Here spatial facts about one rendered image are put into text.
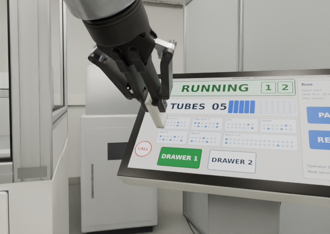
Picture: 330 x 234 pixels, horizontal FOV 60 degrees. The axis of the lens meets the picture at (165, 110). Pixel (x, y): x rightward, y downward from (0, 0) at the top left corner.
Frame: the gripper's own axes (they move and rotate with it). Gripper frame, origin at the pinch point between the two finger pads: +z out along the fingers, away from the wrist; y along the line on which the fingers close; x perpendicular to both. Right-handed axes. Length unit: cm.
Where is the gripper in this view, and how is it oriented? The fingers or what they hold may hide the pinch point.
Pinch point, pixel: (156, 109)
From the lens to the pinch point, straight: 48.5
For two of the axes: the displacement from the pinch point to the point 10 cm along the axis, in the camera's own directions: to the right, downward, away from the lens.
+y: -9.4, -0.2, 3.4
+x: -2.3, 7.9, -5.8
